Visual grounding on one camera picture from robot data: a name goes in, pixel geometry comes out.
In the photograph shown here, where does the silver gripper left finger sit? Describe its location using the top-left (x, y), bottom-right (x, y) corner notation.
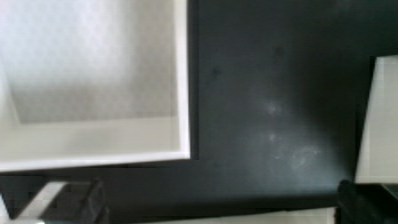
top-left (0, 180), bottom-right (110, 224)

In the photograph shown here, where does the white drawer cabinet frame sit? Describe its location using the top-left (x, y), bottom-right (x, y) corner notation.
top-left (356, 55), bottom-right (398, 183)

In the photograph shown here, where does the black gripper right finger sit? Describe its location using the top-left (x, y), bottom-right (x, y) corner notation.
top-left (336, 180), bottom-right (398, 224)

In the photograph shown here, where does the white drawer box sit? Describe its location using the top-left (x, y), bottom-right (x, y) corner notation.
top-left (0, 0), bottom-right (192, 173)

